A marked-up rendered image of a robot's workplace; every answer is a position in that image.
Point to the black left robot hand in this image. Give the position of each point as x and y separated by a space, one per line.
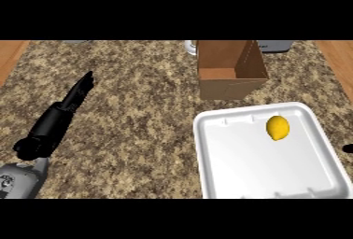
52 123

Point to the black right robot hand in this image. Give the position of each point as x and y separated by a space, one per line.
349 148

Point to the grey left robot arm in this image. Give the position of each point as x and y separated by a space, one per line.
18 181

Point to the yellow lemon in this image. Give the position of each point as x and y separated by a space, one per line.
278 127

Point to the white foam tray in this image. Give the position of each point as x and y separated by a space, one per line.
266 158

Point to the open brown cardboard box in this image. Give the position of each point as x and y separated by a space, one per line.
229 71

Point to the pale grey flat object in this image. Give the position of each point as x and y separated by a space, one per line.
77 41

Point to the grey appliance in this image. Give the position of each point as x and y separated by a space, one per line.
275 45

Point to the white round container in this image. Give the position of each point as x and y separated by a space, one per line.
191 46

